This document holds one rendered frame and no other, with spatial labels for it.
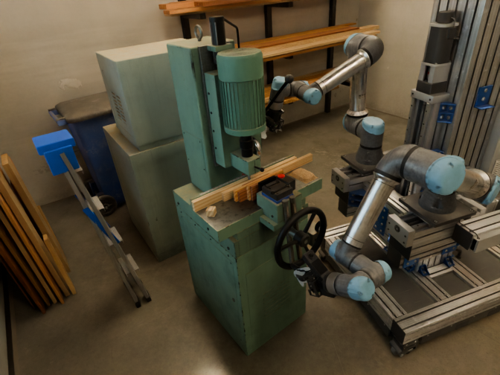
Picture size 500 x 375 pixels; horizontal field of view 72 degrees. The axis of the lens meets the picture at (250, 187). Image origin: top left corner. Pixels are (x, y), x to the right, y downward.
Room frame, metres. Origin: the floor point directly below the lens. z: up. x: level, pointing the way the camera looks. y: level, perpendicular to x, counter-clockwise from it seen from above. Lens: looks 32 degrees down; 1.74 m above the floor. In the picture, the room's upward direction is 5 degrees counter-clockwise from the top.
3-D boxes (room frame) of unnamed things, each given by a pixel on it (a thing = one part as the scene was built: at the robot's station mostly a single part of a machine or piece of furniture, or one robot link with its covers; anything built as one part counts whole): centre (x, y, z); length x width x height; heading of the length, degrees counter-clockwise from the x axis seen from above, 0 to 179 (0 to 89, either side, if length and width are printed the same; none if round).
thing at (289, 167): (1.43, -0.10, 0.92); 0.55 x 0.02 x 0.04; 125
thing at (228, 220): (1.28, -0.07, 0.87); 0.61 x 0.30 x 0.06; 125
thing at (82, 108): (2.84, 1.24, 0.48); 0.64 x 0.54 x 0.97; 124
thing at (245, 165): (1.38, 0.01, 1.03); 0.14 x 0.07 x 0.09; 35
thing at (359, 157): (1.71, -0.68, 0.87); 0.15 x 0.15 x 0.10
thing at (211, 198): (1.38, 0.00, 0.93); 0.60 x 0.02 x 0.05; 125
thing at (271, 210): (1.21, -0.12, 0.92); 0.15 x 0.13 x 0.09; 125
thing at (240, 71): (1.36, 0.00, 1.35); 0.18 x 0.18 x 0.31
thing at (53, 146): (1.57, 0.87, 0.58); 0.27 x 0.25 x 1.16; 123
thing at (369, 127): (1.71, -0.68, 0.98); 0.13 x 0.12 x 0.14; 19
